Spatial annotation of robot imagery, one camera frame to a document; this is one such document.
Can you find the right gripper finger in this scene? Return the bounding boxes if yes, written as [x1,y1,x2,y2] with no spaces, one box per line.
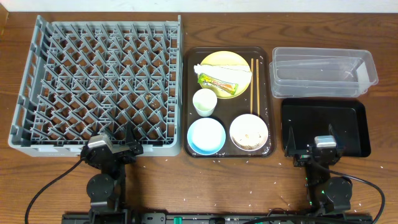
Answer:
[328,124,341,146]
[285,126,295,151]

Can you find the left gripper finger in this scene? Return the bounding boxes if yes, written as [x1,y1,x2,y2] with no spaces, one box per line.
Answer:
[125,123,137,145]
[98,128,114,141]

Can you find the light blue bowl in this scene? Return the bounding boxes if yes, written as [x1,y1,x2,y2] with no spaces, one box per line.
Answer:
[187,118,226,156]

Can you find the white plastic cup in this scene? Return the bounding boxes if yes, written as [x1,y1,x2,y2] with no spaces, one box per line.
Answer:
[192,88,217,117]

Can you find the green yellow snack wrapper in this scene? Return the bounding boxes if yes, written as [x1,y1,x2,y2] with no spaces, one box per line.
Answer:
[198,73,238,95]

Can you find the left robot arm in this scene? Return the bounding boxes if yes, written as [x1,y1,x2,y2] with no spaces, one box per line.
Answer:
[80,123,144,215]

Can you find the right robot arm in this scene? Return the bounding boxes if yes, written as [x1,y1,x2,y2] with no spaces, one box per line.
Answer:
[285,126,353,215]

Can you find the clear plastic waste bin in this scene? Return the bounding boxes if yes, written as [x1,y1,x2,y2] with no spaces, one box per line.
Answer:
[269,47,379,98]

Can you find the black rectangular tray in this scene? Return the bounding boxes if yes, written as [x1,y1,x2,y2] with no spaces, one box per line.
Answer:
[281,98,371,157]

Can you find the grey plastic dish rack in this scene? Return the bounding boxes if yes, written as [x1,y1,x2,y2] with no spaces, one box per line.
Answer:
[8,16,183,157]

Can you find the dark brown serving tray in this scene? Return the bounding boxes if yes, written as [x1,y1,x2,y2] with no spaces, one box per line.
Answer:
[182,46,276,158]

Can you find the right wooden chopstick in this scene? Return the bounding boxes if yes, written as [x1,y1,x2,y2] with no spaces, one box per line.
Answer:
[256,59,260,117]

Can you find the wooden chopstick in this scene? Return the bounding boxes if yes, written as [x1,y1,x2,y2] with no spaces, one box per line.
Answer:
[250,58,254,114]
[256,59,260,117]

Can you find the left wooden chopstick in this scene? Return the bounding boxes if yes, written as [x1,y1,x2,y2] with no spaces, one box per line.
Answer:
[250,58,254,114]

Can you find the yellow round plate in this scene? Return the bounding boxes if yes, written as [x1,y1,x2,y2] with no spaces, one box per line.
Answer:
[199,50,250,99]

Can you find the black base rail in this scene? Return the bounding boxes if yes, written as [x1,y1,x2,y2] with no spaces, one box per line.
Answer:
[61,213,373,224]

